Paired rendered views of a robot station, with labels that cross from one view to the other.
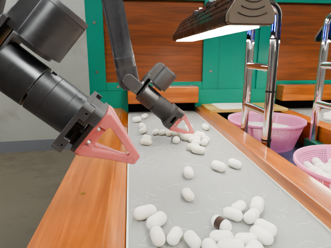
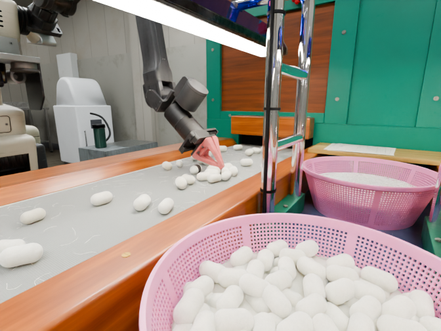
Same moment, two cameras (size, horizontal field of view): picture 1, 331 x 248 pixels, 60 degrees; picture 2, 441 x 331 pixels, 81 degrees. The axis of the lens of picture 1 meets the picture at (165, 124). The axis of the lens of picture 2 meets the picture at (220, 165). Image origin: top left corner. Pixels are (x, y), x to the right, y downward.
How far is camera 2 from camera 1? 0.61 m
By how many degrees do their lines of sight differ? 39
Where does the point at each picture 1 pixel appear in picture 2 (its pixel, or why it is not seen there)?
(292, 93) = not seen: outside the picture
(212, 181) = (103, 215)
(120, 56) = (146, 70)
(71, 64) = not seen: hidden behind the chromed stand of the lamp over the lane
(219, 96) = (349, 134)
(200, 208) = (11, 234)
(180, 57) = not seen: hidden behind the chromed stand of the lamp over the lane
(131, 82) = (152, 98)
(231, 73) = (373, 102)
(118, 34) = (146, 47)
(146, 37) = (260, 60)
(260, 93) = (423, 136)
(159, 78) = (180, 95)
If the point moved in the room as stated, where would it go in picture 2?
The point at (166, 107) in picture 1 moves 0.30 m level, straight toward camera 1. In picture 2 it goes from (187, 129) to (44, 144)
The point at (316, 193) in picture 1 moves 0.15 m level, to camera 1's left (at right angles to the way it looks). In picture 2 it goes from (71, 278) to (21, 225)
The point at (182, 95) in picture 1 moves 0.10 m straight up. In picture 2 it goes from (289, 128) to (291, 97)
